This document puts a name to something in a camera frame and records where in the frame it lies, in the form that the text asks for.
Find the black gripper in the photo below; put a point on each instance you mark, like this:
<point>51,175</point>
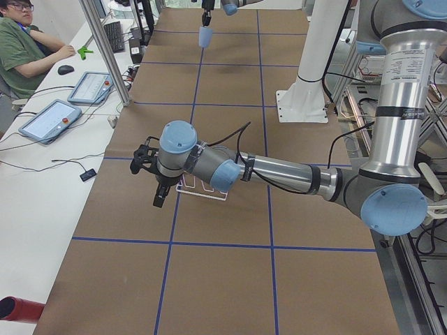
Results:
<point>207,7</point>
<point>163,182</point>

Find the light blue plastic cup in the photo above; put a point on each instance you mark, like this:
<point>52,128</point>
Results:
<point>205,36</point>

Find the small black usb device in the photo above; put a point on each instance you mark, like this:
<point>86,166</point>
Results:
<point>87,175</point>

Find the black computer keyboard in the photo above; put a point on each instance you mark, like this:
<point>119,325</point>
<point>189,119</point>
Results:
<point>113,32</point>

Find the far teach pendant tablet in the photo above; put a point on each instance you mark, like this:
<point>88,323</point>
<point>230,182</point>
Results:
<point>92,89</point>

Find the teach pendant tablet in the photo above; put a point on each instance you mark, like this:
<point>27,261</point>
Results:
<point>51,122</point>
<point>92,89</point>

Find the green plastic clamp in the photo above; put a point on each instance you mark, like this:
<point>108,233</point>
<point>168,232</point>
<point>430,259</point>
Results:
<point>83,51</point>

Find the near teach pendant tablet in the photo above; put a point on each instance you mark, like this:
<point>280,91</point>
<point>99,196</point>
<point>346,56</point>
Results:
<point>51,122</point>

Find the black computer mouse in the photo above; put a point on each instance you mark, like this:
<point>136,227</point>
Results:
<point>65,69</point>

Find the person in green shirt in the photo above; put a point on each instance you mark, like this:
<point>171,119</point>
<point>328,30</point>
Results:
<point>27,53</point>

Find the red cylinder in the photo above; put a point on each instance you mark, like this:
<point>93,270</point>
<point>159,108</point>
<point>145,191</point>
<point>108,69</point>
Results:
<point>21,310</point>

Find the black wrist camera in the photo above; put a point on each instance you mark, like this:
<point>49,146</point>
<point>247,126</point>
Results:
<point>145,157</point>

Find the aluminium frame post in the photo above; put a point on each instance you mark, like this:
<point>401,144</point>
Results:
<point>105,49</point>

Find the white camera stand base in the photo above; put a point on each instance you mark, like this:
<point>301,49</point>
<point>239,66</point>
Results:
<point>302,102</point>

